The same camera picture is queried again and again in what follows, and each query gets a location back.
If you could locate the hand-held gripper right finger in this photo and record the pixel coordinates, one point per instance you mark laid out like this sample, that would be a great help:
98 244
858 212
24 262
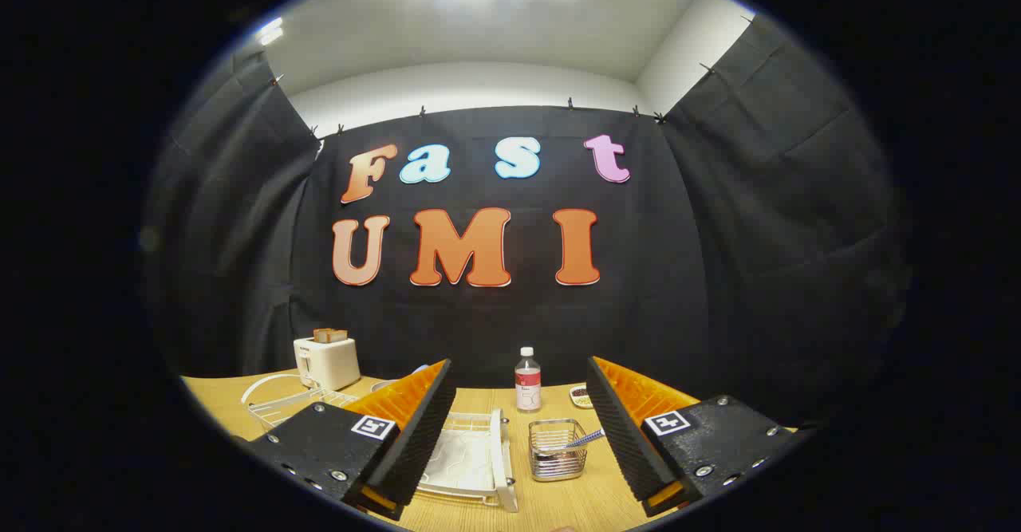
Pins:
622 436

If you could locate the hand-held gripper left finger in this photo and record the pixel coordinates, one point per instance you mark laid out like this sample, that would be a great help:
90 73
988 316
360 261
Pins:
423 436

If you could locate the white divided tray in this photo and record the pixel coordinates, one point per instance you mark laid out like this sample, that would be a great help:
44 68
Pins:
581 396

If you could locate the clear water bottle red label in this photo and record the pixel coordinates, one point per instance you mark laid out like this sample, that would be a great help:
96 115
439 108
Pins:
528 384

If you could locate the white toaster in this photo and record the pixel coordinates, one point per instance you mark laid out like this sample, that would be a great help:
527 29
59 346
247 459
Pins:
331 363

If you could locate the black backdrop cloth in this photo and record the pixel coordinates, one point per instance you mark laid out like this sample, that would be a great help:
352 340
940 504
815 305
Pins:
478 317

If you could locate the brown toast slice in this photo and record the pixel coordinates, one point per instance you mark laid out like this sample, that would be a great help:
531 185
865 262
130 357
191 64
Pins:
330 335

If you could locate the small ceiling light panel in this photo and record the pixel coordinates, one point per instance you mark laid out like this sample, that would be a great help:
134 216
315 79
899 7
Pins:
270 31

